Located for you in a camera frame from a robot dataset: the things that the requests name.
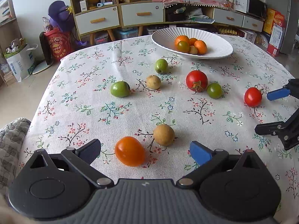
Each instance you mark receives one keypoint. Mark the grey refrigerator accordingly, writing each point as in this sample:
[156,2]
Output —
[292,16]

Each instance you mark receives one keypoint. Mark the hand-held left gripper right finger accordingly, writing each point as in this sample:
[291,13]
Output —
[199,152]

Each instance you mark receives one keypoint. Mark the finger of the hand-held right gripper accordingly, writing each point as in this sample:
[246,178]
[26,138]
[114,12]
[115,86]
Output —
[278,93]
[268,129]

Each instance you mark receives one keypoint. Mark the yellow egg carton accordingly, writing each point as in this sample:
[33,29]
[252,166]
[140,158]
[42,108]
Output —
[227,31]

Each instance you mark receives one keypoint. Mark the orange mandarin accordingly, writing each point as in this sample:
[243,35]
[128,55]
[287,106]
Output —
[201,47]
[182,39]

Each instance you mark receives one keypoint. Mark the drawing sheet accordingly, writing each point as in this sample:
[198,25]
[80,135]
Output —
[240,2]

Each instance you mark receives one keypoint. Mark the small red tomato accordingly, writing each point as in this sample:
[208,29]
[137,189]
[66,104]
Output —
[253,96]

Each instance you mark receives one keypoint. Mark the white blue carton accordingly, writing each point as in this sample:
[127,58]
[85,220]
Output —
[276,37]

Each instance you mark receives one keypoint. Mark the floral tablecloth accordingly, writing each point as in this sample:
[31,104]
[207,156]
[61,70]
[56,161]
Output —
[93,121]

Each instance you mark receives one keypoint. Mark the orange plum tomato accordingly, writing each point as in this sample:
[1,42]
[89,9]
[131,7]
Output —
[129,151]

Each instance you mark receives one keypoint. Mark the small white box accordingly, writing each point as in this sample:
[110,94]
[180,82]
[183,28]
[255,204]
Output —
[83,5]

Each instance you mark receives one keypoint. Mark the glass jar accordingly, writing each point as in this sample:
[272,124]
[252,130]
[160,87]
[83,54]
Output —
[226,4]

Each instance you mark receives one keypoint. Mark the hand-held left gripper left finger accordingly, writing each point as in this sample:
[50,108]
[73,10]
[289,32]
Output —
[90,150]

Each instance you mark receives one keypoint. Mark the small yellow-brown longan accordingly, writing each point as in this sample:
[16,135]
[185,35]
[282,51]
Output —
[193,50]

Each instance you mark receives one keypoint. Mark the white sideboard drawer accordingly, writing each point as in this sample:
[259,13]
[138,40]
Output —
[219,15]
[248,22]

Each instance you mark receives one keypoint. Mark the white cabinet drawer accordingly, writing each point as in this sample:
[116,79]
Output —
[130,19]
[84,23]

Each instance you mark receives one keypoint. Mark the purple plush toy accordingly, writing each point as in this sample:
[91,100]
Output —
[59,14]

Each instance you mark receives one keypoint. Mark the black box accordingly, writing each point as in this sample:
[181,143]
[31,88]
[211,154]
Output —
[174,17]

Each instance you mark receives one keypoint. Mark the large red tomato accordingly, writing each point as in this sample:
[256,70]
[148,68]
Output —
[196,79]

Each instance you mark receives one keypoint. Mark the small plush toys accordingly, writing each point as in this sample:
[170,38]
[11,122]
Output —
[14,45]

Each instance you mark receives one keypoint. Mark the white patterned box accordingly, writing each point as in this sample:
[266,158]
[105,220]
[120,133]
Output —
[248,37]

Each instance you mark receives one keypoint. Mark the yellow orange carton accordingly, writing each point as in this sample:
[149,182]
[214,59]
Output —
[273,18]

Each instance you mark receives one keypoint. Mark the low wooden sideboard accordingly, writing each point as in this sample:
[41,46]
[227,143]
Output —
[211,14]

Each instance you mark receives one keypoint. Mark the white ribbed plate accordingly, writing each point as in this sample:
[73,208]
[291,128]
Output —
[217,49]

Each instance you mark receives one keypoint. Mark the brown longan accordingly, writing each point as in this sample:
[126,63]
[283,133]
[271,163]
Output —
[153,82]
[164,134]

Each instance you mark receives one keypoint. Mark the light green jujube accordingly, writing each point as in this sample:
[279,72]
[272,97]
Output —
[161,65]
[120,89]

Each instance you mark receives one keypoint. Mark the grey quilted cushion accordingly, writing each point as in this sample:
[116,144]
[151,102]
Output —
[11,144]

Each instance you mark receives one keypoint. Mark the white infrared thermometer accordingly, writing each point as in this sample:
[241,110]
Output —
[102,4]

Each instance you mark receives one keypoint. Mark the white papers pile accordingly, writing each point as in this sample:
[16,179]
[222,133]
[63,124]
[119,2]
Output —
[198,19]

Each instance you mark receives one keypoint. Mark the clear storage box blue lid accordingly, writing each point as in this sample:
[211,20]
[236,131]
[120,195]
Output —
[127,33]

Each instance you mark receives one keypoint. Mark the red snack bucket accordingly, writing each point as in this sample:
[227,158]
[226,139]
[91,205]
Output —
[58,46]

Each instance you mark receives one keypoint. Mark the wooden bookshelf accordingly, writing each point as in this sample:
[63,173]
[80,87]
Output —
[8,21]

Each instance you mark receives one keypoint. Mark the white paper bag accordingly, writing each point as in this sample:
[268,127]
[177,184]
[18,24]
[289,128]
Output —
[21,63]

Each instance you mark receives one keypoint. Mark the black panel on white base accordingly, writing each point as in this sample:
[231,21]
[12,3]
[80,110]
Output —
[45,49]

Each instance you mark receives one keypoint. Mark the microwave oven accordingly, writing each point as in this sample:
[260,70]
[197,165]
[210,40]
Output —
[255,7]

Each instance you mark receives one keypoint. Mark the wooden shelf cabinet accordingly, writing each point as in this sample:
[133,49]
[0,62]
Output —
[120,16]

